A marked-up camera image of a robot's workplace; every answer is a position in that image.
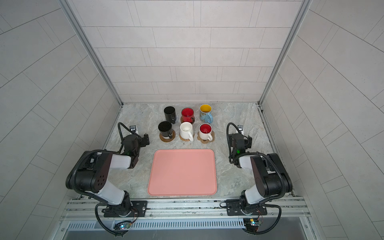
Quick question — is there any dark wooden round coaster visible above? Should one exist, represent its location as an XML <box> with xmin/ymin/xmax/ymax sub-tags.
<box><xmin>159</xmin><ymin>131</ymin><xmax>176</xmax><ymax>143</ymax></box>

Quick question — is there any black mug front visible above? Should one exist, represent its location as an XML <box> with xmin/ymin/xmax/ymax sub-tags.
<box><xmin>158</xmin><ymin>121</ymin><xmax>174</xmax><ymax>139</ymax></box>

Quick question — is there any cork paw print coaster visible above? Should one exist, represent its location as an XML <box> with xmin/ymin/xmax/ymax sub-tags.
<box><xmin>197</xmin><ymin>132</ymin><xmax>215</xmax><ymax>144</ymax></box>

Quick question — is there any white mug red inside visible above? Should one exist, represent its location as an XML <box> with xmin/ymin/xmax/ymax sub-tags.
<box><xmin>199</xmin><ymin>124</ymin><xmax>213</xmax><ymax>141</ymax></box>

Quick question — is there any blue mug yellow inside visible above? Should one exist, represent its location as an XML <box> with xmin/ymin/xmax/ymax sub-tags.
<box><xmin>199</xmin><ymin>104</ymin><xmax>213</xmax><ymax>124</ymax></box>

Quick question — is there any woven rattan round coaster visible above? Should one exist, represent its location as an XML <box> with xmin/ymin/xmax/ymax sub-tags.
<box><xmin>179</xmin><ymin>135</ymin><xmax>195</xmax><ymax>142</ymax></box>

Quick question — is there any black mug red inside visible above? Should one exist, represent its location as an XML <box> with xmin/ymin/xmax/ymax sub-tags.
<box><xmin>181</xmin><ymin>108</ymin><xmax>195</xmax><ymax>124</ymax></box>

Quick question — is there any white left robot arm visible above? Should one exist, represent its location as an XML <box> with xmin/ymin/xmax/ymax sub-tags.
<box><xmin>66</xmin><ymin>134</ymin><xmax>150</xmax><ymax>209</ymax></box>

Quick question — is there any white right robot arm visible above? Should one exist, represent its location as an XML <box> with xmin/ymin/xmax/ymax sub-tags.
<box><xmin>227</xmin><ymin>133</ymin><xmax>293</xmax><ymax>208</ymax></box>

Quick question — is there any pink tray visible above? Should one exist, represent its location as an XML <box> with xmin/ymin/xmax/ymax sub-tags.
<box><xmin>148</xmin><ymin>149</ymin><xmax>218</xmax><ymax>197</ymax></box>

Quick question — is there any right circuit board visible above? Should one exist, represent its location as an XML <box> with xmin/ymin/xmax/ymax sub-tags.
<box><xmin>243</xmin><ymin>218</ymin><xmax>261</xmax><ymax>229</ymax></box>

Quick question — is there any circuit board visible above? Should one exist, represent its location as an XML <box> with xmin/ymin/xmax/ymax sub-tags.
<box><xmin>114</xmin><ymin>221</ymin><xmax>132</xmax><ymax>231</ymax></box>
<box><xmin>243</xmin><ymin>218</ymin><xmax>261</xmax><ymax>229</ymax></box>

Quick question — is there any left circuit board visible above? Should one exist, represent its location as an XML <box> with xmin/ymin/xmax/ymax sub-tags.
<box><xmin>114</xmin><ymin>221</ymin><xmax>132</xmax><ymax>231</ymax></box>

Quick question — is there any metal corner profile right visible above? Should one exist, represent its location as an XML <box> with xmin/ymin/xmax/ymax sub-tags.
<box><xmin>259</xmin><ymin>0</ymin><xmax>312</xmax><ymax>106</ymax></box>

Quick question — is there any metal corner profile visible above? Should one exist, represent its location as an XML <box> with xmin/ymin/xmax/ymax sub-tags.
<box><xmin>58</xmin><ymin>0</ymin><xmax>124</xmax><ymax>106</ymax></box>
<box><xmin>259</xmin><ymin>0</ymin><xmax>312</xmax><ymax>106</ymax></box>

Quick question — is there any metal corner profile left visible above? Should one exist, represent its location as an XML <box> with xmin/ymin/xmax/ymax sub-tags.
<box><xmin>58</xmin><ymin>0</ymin><xmax>124</xmax><ymax>106</ymax></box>

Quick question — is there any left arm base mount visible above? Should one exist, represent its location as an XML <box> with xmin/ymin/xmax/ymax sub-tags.
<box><xmin>102</xmin><ymin>191</ymin><xmax>148</xmax><ymax>218</ymax></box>

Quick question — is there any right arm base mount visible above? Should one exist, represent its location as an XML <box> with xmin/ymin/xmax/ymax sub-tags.
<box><xmin>219</xmin><ymin>196</ymin><xmax>268</xmax><ymax>216</ymax></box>

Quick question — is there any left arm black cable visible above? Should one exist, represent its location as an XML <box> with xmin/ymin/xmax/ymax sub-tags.
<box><xmin>65</xmin><ymin>121</ymin><xmax>142</xmax><ymax>237</ymax></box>

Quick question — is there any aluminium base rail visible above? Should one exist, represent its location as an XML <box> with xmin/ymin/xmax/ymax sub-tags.
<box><xmin>59</xmin><ymin>195</ymin><xmax>310</xmax><ymax>231</ymax></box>

